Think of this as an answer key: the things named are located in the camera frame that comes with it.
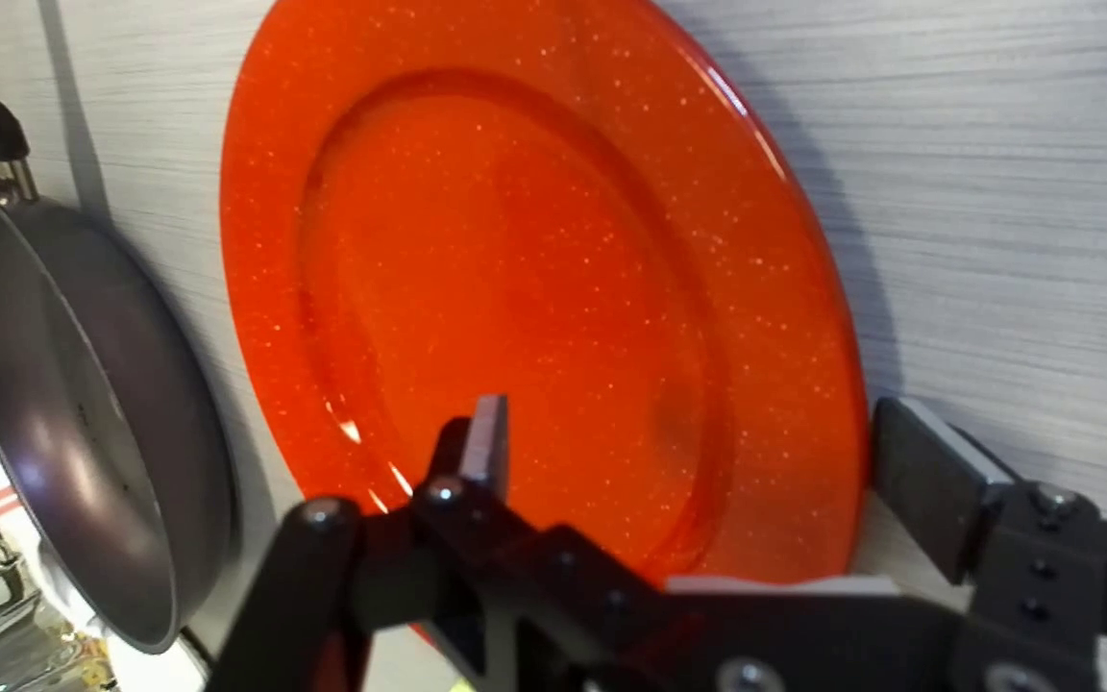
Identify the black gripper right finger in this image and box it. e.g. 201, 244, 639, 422
872, 398, 1107, 692

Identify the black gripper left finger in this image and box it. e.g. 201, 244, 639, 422
205, 394, 556, 692

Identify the red plate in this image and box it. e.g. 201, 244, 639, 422
219, 0, 872, 594

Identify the black frying pan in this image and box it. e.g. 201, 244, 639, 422
0, 42, 241, 657

